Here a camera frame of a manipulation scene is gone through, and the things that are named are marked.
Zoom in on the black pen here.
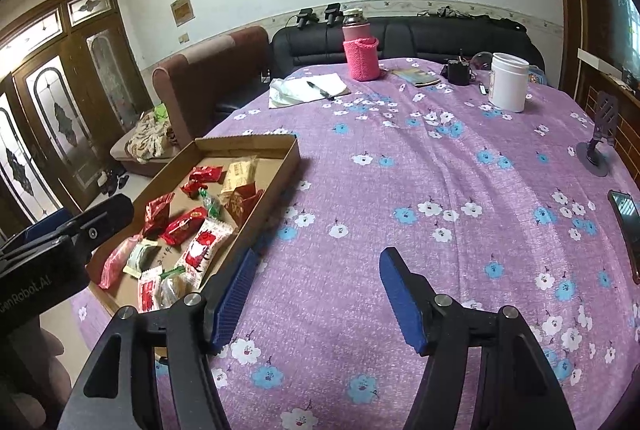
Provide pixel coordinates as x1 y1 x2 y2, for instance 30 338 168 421
306 80 335 101

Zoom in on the wooden glass double door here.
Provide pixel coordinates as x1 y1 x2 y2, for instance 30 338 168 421
1 0 152 225

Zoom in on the shallow cardboard box tray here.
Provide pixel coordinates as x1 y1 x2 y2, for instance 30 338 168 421
87 135 300 314

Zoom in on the small black cup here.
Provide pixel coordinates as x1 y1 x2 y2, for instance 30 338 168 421
440 59 472 86

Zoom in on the pink sleeved thermos bottle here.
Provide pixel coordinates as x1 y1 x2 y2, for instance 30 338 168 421
342 8 380 82

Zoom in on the purple floral tablecloth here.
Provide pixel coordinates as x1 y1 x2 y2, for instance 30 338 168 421
69 55 640 430

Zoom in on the yellow biscuit packet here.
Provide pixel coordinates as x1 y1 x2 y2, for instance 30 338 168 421
220 156 257 196

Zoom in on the red oval snack packet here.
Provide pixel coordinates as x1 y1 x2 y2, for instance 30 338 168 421
160 206 207 247

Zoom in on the dark red triangular packet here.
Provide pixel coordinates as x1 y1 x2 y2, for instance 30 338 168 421
224 182 264 228

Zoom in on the red candy wrapper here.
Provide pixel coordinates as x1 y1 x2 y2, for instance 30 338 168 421
189 166 224 183

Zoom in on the small white red sachet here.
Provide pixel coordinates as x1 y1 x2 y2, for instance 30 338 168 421
138 265 164 313

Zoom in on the white plastic jar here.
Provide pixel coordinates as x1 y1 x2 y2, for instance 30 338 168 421
488 52 529 113

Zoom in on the black phone stand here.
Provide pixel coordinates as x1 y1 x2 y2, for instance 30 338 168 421
576 91 618 177

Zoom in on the black smartphone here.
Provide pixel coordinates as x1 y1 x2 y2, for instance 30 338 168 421
608 190 640 284

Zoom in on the green edged clear packet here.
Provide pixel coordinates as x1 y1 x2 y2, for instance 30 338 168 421
155 265 190 309

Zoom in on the black leather sofa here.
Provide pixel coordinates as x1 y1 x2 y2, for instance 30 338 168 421
271 16 544 78

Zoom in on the patterned blanket on chair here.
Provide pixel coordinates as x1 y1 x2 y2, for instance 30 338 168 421
125 103 176 163

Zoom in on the pink snack packet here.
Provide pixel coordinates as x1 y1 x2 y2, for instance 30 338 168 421
98 234 142 291

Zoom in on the white red snack packet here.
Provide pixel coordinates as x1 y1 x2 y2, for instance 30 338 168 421
177 218 234 289

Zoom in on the brown armchair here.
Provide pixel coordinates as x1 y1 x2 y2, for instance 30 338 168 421
111 26 271 177

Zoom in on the white notebook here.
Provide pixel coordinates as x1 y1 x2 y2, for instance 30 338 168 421
268 73 350 109

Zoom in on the colourful booklet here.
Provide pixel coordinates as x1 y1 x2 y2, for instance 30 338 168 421
392 68 440 88

